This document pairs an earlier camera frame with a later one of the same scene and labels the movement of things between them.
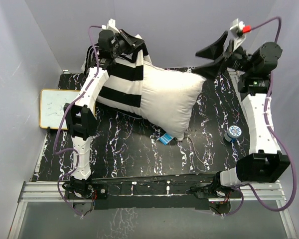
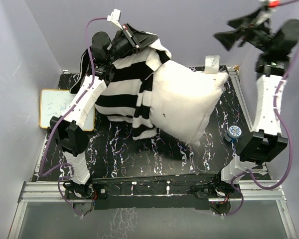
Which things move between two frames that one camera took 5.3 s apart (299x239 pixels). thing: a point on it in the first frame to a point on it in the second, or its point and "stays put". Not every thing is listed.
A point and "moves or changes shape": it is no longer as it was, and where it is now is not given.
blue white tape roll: (232, 133) stays put
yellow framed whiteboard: (53, 103) stays put
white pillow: (168, 96) moves or changes shape
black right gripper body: (231, 59) to (255, 35)
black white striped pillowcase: (122, 89) moves or changes shape
